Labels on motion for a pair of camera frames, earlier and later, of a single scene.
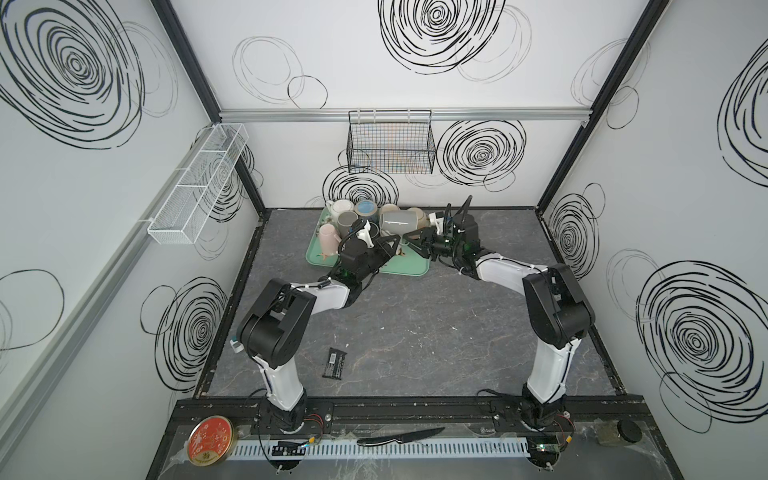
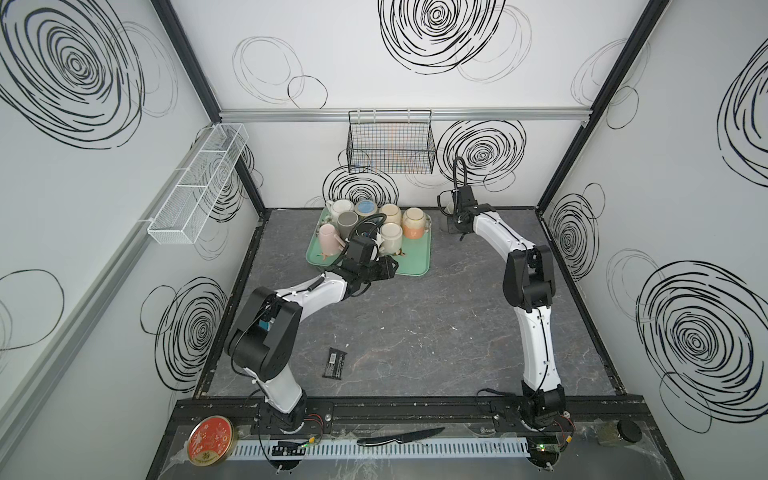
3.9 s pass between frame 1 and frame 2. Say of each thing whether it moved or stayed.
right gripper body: moved
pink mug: stayed
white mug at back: stayed
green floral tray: stayed
